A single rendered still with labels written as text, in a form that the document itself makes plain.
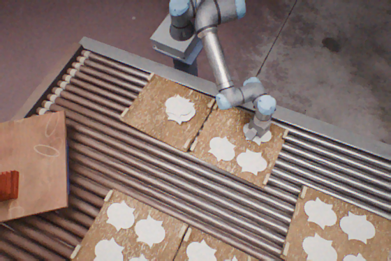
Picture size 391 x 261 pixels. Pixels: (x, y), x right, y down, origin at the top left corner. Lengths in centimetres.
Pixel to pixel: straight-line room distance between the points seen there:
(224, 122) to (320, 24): 214
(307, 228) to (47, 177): 121
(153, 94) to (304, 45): 195
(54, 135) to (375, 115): 253
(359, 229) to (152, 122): 111
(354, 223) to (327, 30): 231
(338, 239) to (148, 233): 84
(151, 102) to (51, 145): 55
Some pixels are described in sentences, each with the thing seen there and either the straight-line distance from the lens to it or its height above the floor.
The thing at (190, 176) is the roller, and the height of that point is 92.
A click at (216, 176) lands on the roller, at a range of 149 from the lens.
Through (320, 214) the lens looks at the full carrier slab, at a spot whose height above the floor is 95.
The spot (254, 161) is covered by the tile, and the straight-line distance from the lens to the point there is 150.
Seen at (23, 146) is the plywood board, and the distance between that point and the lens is 167.
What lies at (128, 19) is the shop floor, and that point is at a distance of 349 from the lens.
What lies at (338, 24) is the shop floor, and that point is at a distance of 355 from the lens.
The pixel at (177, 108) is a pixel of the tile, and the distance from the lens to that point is 159.
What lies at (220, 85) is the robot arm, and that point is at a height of 126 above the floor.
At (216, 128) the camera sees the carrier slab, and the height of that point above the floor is 94.
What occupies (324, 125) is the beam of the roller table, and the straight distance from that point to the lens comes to 171.
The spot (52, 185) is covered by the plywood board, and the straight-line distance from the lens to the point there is 153.
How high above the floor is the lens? 235
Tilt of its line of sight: 65 degrees down
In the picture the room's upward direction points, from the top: 6 degrees counter-clockwise
